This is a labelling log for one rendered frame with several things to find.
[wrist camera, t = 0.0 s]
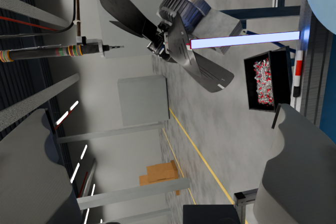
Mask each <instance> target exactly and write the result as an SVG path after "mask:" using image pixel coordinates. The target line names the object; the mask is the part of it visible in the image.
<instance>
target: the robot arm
mask: <svg viewBox="0 0 336 224"><path fill-rule="evenodd" d="M307 1H308V3H309V6H310V8H311V10H312V11H313V13H314V15H315V16H316V17H317V19H318V20H319V21H320V22H321V23H322V24H323V25H324V26H325V27H326V28H327V29H328V30H329V31H331V32H332V33H334V34H335V35H336V0H307ZM271 129H274V132H275V137H274V140H273V143H272V146H271V150H270V154H271V155H272V157H273V158H272V159H269V160H268V161H267V162H266V165H265V168H264V172H263V175H262V178H261V181H260V184H259V188H258V191H257V194H256V198H255V202H254V206H253V215H254V217H255V218H256V220H257V221H258V222H259V223H260V224H336V144H335V143H334V142H333V141H332V140H331V139H330V138H329V137H328V136H327V135H326V134H325V133H324V132H323V131H322V130H321V129H319V128H318V127H317V126H316V125H314V124H313V123H312V122H311V121H309V120H308V119H307V118H306V117H304V116H303V115H302V114H301V113H299V112H298V111H297V110H296V109H294V108H293V107H292V106H291V105H289V104H286V103H283V104H281V103H278V106H277V109H276V113H275V116H274V120H273V123H272V127H271ZM54 134H56V131H55V128H54V125H53V122H52V119H51V116H50V113H49V110H48V108H45V109H43V108H40V109H37V110H35V111H34V112H33V113H32V114H31V115H29V116H28V117H27V118H26V119H25V120H24V121H23V122H21V123H20V124H19V125H18V126H17V127H16V128H15V129H13V130H12V131H11V132H10V133H9V134H8V135H7V136H5V137H4V138H3V139H2V140H1V141H0V224H81V222H82V213H81V210H80V207H79V204H78V201H77V198H76V195H75V192H74V189H73V187H72V184H71V181H70V178H69V175H68V173H67V170H66V168H65V167H64V166H62V165H60V164H57V163H58V160H59V155H58V152H57V149H56V147H55V144H54V141H53V136H54Z"/></svg>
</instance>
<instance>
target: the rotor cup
mask: <svg viewBox="0 0 336 224"><path fill-rule="evenodd" d="M157 27H158V28H159V29H160V30H161V32H160V33H159V34H157V33H156V35H155V39H154V42H151V43H150V42H149V44H150V45H149V44H148V45H149V46H148V45H147V49H148V50H150V51H151V52H152V53H154V54H155V55H156V56H158V57H159V58H161V59H162V60H164V61H165V62H167V61H168V60H169V58H170V57H171V56H170V54H168V53H166V49H165V44H164V42H165V36H164V34H165V32H168V30H169V28H170V27H169V26H168V25H166V24H164V23H162V22H159V24H158V25H157ZM163 48H164V50H163V51H162V53H161V54H159V53H160V52H161V50H162V49H163Z"/></svg>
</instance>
